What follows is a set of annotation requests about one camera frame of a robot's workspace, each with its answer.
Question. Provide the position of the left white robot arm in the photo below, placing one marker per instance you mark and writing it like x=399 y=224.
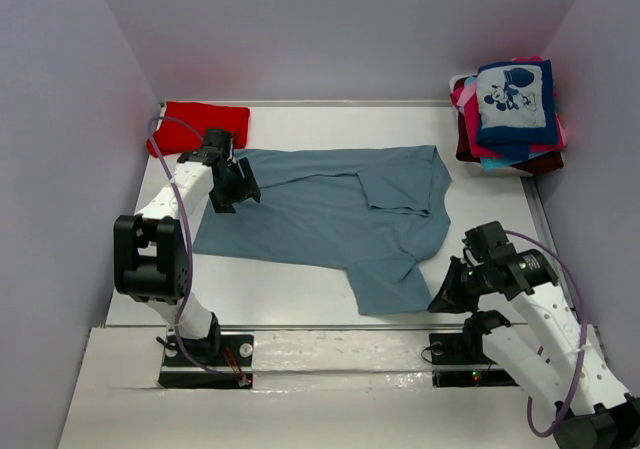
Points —
x=153 y=250

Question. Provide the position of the teal folded t-shirt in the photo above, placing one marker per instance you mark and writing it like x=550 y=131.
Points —
x=500 y=161

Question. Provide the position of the dark maroon folded t-shirt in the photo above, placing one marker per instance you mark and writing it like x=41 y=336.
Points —
x=539 y=165

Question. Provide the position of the folded red t-shirt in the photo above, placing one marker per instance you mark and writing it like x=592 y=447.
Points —
x=174 y=138

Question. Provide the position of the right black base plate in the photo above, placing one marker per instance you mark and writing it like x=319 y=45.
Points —
x=453 y=367

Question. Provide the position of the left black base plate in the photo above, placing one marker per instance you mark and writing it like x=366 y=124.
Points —
x=230 y=369

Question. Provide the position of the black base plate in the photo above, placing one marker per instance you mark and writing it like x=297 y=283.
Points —
x=230 y=369
x=453 y=367

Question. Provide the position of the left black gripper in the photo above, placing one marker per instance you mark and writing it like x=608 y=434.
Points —
x=223 y=202

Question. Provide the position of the white foam front board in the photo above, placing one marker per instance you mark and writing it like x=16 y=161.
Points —
x=312 y=389

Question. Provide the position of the navy cartoon mouse t-shirt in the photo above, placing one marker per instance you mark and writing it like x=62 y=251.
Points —
x=516 y=107

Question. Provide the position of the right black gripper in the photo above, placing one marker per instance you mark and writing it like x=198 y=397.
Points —
x=448 y=298

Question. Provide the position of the pink folded t-shirt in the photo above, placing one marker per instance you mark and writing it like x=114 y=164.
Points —
x=464 y=100

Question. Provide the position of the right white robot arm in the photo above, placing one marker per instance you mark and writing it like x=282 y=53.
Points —
x=519 y=319

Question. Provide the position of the grey-blue t-shirt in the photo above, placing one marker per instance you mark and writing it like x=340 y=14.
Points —
x=375 y=214

